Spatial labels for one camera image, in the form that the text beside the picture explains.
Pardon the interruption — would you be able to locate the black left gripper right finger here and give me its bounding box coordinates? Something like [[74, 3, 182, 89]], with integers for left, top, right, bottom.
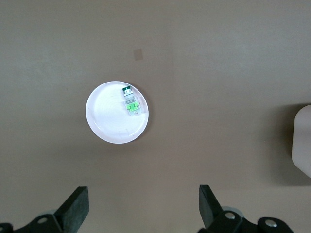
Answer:
[[198, 184, 297, 233]]

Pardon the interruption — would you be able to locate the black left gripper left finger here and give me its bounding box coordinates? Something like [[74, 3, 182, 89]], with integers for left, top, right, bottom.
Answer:
[[0, 186, 89, 233]]

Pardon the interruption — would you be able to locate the white round plate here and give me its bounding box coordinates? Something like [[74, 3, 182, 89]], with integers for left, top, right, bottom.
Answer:
[[85, 81, 149, 144]]

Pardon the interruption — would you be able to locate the white lidded storage box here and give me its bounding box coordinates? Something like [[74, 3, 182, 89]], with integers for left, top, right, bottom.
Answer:
[[291, 104, 311, 179]]

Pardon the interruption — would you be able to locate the green white push-button switch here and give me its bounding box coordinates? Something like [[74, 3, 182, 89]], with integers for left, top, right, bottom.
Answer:
[[121, 86, 143, 115]]

